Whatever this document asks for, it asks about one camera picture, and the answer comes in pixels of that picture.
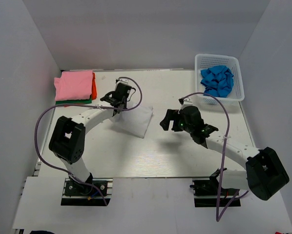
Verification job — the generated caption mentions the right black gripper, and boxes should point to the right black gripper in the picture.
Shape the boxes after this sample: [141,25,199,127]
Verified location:
[160,109,194,134]

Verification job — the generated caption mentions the white t shirt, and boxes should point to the white t shirt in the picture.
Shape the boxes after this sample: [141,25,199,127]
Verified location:
[110,105,153,138]

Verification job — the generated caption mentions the blue t shirt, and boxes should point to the blue t shirt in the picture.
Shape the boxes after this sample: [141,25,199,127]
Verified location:
[200,65,234,98]

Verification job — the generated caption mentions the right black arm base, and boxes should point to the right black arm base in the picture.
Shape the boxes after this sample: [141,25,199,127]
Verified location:
[189,179,236,208]

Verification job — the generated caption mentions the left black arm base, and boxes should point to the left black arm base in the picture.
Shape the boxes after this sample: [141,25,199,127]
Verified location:
[61,178,113,207]

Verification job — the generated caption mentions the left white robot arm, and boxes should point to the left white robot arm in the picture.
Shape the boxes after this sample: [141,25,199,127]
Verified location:
[49,78,132,195]

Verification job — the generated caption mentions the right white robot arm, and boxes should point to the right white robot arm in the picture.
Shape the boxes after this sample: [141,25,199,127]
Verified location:
[160,105,290,201]

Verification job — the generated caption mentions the folded orange t shirt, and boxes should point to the folded orange t shirt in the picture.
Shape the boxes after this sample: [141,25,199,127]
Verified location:
[63,72,98,108]

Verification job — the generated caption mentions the folded green t shirt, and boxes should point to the folded green t shirt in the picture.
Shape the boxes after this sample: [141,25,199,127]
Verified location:
[55,97,92,106]

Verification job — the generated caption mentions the folded pink t shirt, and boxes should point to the folded pink t shirt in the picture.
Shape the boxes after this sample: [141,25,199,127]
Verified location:
[54,70,93,101]

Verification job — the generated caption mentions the white plastic basket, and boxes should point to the white plastic basket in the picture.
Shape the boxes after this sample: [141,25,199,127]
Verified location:
[195,54,245,105]

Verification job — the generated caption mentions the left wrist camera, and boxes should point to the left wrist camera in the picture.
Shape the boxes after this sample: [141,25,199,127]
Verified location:
[116,77,129,85]

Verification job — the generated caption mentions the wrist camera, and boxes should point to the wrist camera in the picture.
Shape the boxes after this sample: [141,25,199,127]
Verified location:
[179,97,193,111]
[116,77,129,85]

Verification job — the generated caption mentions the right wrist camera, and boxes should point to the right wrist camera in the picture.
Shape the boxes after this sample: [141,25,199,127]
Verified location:
[179,97,193,111]

